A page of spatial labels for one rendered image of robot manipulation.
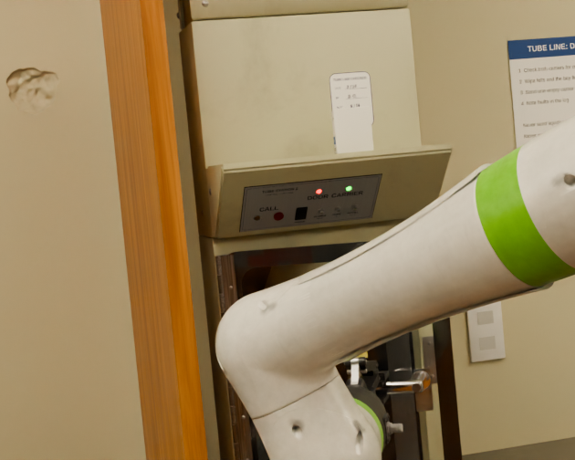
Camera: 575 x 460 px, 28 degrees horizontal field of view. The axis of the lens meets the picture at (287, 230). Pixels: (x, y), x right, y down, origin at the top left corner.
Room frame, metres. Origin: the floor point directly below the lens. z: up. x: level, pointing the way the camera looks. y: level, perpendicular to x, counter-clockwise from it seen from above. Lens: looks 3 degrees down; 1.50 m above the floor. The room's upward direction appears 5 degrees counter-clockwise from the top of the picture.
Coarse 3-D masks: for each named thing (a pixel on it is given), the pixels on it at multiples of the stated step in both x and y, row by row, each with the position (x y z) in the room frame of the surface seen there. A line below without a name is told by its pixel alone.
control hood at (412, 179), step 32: (288, 160) 1.50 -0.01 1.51; (320, 160) 1.50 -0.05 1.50; (352, 160) 1.52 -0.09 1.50; (384, 160) 1.53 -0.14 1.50; (416, 160) 1.55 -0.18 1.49; (448, 160) 1.57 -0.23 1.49; (224, 192) 1.50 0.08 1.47; (384, 192) 1.58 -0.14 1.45; (416, 192) 1.59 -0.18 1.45; (224, 224) 1.54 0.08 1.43; (320, 224) 1.59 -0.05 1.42; (352, 224) 1.61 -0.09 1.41
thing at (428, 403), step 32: (256, 256) 1.56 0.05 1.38; (288, 256) 1.55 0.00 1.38; (320, 256) 1.54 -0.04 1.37; (256, 288) 1.56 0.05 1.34; (448, 320) 1.50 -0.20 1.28; (384, 352) 1.52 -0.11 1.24; (416, 352) 1.51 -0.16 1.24; (448, 352) 1.50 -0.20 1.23; (448, 384) 1.50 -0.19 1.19; (416, 416) 1.52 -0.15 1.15; (448, 416) 1.51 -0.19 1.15; (256, 448) 1.57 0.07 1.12; (384, 448) 1.53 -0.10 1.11; (416, 448) 1.52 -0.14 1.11; (448, 448) 1.51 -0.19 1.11
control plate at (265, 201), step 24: (264, 192) 1.52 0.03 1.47; (288, 192) 1.53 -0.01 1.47; (312, 192) 1.54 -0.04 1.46; (336, 192) 1.55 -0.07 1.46; (360, 192) 1.56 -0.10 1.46; (264, 216) 1.55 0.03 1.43; (288, 216) 1.56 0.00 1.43; (312, 216) 1.57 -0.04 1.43; (336, 216) 1.59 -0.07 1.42; (360, 216) 1.60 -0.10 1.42
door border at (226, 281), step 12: (228, 264) 1.57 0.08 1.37; (228, 276) 1.57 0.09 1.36; (228, 288) 1.57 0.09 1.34; (228, 300) 1.57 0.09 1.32; (240, 408) 1.57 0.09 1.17; (240, 420) 1.57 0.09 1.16; (240, 432) 1.57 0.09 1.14; (240, 444) 1.57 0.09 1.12; (240, 456) 1.57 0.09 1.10; (252, 456) 1.57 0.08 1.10
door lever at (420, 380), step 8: (416, 376) 1.51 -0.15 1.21; (424, 376) 1.51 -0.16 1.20; (384, 384) 1.47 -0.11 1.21; (392, 384) 1.47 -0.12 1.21; (400, 384) 1.47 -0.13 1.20; (408, 384) 1.47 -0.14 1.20; (416, 384) 1.46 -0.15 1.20; (424, 384) 1.51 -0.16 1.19; (376, 392) 1.48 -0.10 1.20; (384, 392) 1.47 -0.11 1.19; (392, 392) 1.47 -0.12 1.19; (400, 392) 1.47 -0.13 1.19; (408, 392) 1.47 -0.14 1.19; (416, 392) 1.47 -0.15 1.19
